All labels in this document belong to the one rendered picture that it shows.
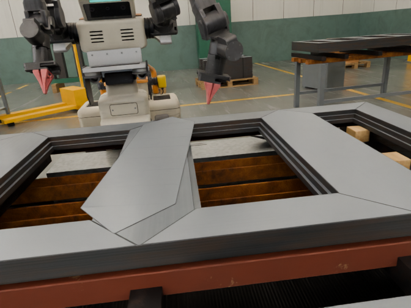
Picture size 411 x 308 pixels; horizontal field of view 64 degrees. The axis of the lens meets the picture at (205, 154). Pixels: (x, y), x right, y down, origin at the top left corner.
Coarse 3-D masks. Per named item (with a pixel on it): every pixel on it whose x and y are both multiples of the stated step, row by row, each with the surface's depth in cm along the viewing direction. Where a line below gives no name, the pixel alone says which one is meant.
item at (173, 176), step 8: (104, 176) 75; (112, 176) 74; (120, 176) 74; (128, 176) 74; (136, 176) 73; (144, 176) 73; (152, 176) 73; (160, 176) 73; (168, 176) 72; (176, 176) 72; (104, 184) 71; (112, 184) 70; (120, 184) 70; (128, 184) 70; (136, 184) 70; (144, 184) 69; (152, 184) 69; (160, 184) 69; (168, 184) 68
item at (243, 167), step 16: (224, 160) 114; (240, 160) 114; (256, 160) 115; (272, 160) 116; (64, 176) 110; (80, 176) 111; (96, 176) 111; (208, 176) 107; (224, 176) 108; (240, 176) 108; (256, 176) 109; (272, 176) 109; (32, 192) 103; (48, 192) 104; (64, 192) 104; (80, 192) 105
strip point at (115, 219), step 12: (144, 204) 61; (156, 204) 61; (168, 204) 60; (96, 216) 58; (108, 216) 58; (120, 216) 58; (132, 216) 57; (144, 216) 57; (108, 228) 54; (120, 228) 54
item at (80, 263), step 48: (48, 144) 106; (96, 144) 109; (288, 144) 86; (0, 192) 76; (192, 192) 64; (336, 192) 61; (144, 240) 51; (192, 240) 50; (240, 240) 51; (288, 240) 52; (336, 240) 53
